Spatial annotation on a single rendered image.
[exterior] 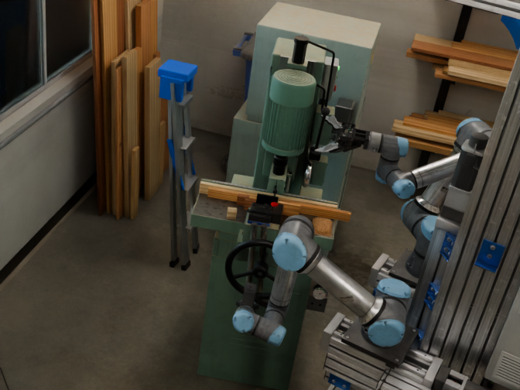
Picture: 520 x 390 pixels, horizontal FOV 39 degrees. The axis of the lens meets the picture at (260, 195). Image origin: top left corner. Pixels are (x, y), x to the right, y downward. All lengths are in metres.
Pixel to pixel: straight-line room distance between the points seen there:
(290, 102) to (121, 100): 1.62
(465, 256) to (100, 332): 1.94
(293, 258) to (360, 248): 2.30
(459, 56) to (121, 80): 2.06
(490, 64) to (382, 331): 2.59
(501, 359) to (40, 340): 2.16
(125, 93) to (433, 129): 2.00
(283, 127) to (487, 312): 1.02
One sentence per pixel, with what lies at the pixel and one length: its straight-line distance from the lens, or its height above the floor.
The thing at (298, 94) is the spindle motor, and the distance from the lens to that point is 2.81.
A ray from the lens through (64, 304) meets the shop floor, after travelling 3.94.
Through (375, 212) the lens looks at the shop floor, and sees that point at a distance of 5.04.
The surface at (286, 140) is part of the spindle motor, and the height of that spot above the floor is 1.27.
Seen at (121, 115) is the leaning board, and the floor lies 0.68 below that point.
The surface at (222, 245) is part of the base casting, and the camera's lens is 3.09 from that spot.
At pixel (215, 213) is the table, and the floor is 0.90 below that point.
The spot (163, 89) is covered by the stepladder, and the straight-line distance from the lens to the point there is 3.72.
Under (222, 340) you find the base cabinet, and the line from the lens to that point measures 3.41.
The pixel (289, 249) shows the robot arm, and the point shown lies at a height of 1.22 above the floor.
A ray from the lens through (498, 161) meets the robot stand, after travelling 2.43.
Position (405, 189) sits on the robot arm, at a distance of 2.77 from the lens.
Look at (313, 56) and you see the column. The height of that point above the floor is 1.52.
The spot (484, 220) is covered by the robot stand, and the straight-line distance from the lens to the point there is 2.52.
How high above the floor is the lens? 2.55
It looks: 31 degrees down
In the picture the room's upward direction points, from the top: 9 degrees clockwise
